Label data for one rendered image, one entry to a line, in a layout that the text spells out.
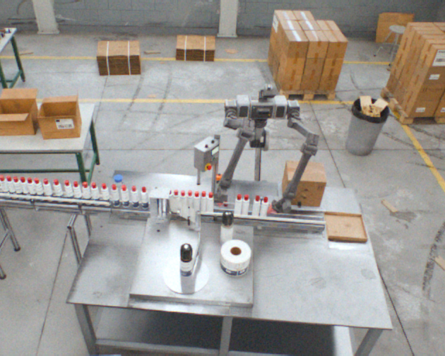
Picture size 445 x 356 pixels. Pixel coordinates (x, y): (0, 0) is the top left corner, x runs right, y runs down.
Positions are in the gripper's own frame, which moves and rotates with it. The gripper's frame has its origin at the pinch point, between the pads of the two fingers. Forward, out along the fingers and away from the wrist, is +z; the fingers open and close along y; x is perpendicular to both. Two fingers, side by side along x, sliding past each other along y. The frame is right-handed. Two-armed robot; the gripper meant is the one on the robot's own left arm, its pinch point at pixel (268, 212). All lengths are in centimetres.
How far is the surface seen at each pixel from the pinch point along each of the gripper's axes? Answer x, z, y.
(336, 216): 50, -27, -11
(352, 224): 59, -35, -3
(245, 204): -19.3, 5.3, 2.0
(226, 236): -26.4, 16.7, 31.7
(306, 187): 15.3, -27.4, -18.4
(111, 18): -159, 209, -520
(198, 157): -72, -2, -2
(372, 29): 217, -86, -579
